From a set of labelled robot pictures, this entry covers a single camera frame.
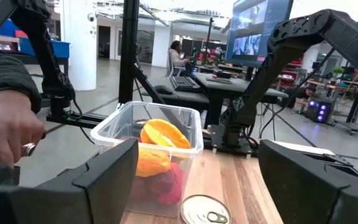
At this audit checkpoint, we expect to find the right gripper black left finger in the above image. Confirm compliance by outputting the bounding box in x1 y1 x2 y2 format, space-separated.
0 138 140 224

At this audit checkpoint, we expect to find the black keyboard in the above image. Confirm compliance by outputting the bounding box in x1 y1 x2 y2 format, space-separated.
169 75 203 93

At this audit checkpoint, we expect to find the computer tower with blue lights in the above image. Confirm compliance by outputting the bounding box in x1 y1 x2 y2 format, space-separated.
305 94 334 124

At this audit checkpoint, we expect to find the silver pull-tab can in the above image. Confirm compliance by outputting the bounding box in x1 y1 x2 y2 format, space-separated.
179 194 232 224

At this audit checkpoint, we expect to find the red storage shelf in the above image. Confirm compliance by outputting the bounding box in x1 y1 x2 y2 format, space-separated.
278 57 305 91

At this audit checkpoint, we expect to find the white square pillar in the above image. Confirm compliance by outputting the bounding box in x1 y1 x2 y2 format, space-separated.
152 24 172 68
60 0 98 91

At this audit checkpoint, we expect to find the clear plastic container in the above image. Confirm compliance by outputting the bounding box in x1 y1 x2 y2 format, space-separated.
89 100 204 218

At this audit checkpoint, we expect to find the orange toy with yellow wedge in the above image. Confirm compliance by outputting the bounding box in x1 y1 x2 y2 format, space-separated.
139 118 192 150

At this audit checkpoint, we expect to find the person's forearm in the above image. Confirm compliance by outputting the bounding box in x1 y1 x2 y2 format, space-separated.
0 46 43 114

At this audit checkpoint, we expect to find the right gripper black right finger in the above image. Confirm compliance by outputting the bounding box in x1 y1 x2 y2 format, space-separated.
257 138 358 224

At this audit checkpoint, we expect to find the blue bin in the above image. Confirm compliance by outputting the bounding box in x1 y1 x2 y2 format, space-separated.
0 18 71 60

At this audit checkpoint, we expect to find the silver finger ring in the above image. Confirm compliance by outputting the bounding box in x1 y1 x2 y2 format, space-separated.
21 142 37 157

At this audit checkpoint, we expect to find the black computer desk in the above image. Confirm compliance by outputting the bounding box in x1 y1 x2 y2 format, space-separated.
140 71 289 126

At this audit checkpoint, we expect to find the grey office chair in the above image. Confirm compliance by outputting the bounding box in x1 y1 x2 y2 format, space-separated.
165 51 186 78

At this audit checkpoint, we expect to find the black aluminium rig frame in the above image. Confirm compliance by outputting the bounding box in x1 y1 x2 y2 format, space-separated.
44 0 188 133

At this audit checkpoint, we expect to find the person's hand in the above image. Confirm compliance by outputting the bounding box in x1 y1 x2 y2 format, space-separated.
0 89 45 169

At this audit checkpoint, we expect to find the large computer monitor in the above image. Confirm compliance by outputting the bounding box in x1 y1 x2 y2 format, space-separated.
224 0 295 68

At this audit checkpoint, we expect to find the black computer mouse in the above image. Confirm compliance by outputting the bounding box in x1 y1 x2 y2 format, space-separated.
152 84 175 95

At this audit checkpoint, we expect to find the pinkish red toy food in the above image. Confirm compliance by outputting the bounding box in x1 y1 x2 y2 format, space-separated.
156 161 185 207

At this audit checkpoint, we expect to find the person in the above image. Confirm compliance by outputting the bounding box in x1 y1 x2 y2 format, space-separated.
168 40 191 77
286 84 318 114

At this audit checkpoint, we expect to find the wooden desk with black legs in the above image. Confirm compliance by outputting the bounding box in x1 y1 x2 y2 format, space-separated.
306 77 358 135

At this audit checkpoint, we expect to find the green potted plant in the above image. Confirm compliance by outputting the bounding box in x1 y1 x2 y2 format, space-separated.
331 65 346 79

